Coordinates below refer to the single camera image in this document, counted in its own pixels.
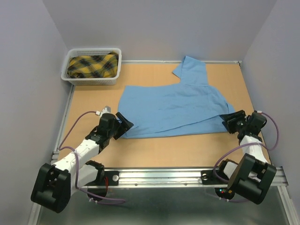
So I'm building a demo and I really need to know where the aluminium mounting rail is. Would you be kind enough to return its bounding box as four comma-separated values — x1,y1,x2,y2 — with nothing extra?
79,166,288,188

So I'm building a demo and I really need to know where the light blue long sleeve shirt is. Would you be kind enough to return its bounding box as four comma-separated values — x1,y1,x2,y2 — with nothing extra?
118,56,235,139

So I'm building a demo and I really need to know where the white plastic basket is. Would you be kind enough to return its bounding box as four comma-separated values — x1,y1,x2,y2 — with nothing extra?
61,47,122,86

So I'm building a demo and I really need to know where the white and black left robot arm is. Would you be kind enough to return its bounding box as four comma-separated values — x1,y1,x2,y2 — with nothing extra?
30,109,133,213

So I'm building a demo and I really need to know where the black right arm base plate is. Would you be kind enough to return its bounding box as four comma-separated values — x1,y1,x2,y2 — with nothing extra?
201,170,235,200

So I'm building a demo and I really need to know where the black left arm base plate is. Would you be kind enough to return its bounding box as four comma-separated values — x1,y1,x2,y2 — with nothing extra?
86,170,120,197

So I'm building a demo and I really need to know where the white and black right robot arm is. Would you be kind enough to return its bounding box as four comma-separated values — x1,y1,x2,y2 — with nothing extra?
212,110,277,204

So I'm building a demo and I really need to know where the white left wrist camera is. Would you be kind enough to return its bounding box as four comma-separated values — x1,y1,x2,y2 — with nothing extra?
95,106,111,117

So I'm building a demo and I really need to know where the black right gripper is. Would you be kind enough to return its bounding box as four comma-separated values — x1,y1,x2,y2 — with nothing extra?
218,109,248,133

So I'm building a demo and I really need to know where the yellow plaid shirt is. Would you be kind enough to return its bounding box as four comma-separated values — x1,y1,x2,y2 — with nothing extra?
67,52,119,79

